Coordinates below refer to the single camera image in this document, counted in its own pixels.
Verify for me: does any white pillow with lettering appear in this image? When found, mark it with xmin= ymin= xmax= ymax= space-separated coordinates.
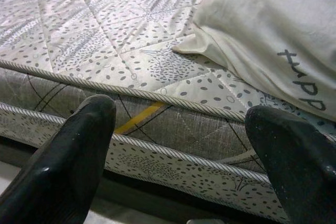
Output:
xmin=172 ymin=0 xmax=336 ymax=122

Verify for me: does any white quilted patterned mattress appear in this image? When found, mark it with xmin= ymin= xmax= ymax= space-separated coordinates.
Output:
xmin=0 ymin=0 xmax=336 ymax=222

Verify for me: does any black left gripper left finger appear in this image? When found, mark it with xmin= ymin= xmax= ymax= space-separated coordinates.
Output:
xmin=0 ymin=94 xmax=117 ymax=224

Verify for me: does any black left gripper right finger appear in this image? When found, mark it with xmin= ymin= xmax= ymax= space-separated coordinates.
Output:
xmin=244 ymin=104 xmax=336 ymax=224

